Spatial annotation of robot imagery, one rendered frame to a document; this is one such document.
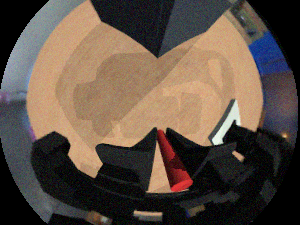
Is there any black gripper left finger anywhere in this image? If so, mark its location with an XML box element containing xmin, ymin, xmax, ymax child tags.
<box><xmin>96</xmin><ymin>128</ymin><xmax>158</xmax><ymax>192</ymax></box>

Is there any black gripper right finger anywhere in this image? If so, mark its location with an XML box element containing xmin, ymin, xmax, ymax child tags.
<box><xmin>166</xmin><ymin>128</ymin><xmax>238</xmax><ymax>180</ymax></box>

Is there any red peg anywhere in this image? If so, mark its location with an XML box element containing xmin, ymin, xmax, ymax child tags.
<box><xmin>157</xmin><ymin>131</ymin><xmax>192</xmax><ymax>192</ymax></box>

